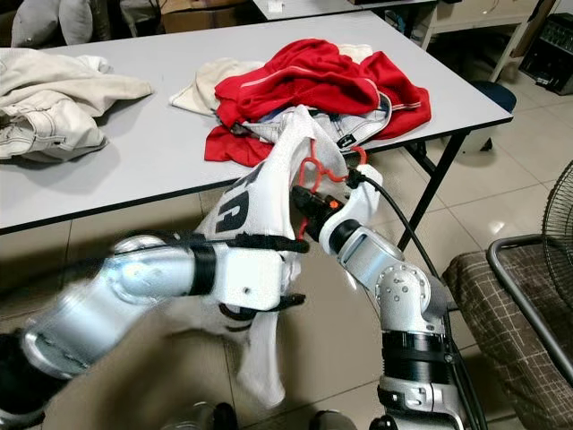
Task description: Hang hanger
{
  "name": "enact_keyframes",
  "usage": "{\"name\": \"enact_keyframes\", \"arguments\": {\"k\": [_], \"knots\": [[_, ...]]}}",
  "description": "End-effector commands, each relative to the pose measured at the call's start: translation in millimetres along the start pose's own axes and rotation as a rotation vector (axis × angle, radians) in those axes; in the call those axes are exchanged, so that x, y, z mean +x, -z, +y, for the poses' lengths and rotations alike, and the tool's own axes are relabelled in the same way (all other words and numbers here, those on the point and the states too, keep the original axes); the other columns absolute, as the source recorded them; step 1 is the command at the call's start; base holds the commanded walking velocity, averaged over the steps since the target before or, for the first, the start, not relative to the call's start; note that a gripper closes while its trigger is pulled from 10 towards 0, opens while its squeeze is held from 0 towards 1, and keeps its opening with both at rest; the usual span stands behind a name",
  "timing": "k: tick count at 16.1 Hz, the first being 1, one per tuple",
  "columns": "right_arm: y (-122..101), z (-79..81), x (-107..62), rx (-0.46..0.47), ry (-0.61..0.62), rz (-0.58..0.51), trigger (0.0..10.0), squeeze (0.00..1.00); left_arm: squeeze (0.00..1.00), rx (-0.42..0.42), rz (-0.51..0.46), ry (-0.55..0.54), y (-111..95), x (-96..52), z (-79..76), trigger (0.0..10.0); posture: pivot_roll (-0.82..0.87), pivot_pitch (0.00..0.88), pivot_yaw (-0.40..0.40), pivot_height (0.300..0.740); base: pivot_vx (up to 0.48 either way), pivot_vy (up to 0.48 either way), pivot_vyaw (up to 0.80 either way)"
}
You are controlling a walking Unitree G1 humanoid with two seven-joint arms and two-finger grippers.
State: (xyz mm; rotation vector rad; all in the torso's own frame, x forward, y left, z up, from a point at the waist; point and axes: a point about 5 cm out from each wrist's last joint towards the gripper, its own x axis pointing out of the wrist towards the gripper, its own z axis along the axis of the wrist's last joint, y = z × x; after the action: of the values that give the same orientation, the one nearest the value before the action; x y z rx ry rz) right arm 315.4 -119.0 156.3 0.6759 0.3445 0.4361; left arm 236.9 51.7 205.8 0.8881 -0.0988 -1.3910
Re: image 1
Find blue stool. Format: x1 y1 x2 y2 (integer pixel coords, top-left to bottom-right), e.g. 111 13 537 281
470 81 518 113

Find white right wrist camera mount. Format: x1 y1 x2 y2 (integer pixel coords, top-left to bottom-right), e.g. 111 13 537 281
340 164 384 254

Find plaid cushioned metal chair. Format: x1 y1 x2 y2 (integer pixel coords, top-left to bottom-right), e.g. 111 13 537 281
443 235 573 395

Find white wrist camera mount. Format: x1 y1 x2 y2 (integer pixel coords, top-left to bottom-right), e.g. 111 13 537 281
235 246 312 316
340 164 384 254

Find black standing fan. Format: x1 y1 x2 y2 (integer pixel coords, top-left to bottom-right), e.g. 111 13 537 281
539 159 573 289

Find black crate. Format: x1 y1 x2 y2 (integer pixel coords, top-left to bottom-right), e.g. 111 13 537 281
521 11 573 96

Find red jacket white stripes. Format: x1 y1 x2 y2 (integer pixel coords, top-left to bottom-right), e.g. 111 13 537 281
204 38 432 168

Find grey left robot leg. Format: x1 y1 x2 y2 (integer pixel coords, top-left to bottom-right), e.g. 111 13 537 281
161 400 227 430

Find small white table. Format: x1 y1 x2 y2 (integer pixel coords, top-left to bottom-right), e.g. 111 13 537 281
251 0 440 22

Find light wooden desk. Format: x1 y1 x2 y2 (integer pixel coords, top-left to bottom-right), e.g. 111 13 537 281
419 0 549 83

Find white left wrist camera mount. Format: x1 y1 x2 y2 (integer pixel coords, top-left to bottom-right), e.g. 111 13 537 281
235 246 312 316

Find grey robot leg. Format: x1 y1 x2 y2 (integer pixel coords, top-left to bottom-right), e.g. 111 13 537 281
309 409 361 430
161 400 227 430

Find beige denim trousers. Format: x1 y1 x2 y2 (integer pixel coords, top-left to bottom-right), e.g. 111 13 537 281
0 47 154 162

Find red plastic hanger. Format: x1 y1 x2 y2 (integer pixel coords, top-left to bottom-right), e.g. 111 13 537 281
297 134 368 194

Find grey right robot leg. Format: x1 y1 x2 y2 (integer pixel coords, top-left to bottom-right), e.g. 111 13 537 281
309 409 361 430

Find white table black legs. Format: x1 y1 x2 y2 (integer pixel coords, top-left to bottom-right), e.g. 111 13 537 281
0 11 516 236

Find grey cushion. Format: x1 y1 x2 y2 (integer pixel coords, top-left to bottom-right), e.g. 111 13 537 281
59 0 96 46
11 0 62 49

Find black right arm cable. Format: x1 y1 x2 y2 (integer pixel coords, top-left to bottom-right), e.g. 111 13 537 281
354 170 489 430

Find white jersey black print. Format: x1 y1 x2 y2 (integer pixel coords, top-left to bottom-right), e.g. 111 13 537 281
199 92 399 411

